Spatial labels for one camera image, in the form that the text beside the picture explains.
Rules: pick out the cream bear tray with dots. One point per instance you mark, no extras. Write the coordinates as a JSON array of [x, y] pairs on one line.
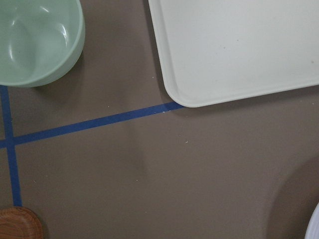
[[216, 51]]

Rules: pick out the green bowl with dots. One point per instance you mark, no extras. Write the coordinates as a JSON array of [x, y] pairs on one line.
[[40, 40]]

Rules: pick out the wooden cutting board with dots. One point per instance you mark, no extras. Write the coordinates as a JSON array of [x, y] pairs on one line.
[[20, 223]]

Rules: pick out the white round plate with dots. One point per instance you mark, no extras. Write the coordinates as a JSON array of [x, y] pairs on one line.
[[312, 231]]

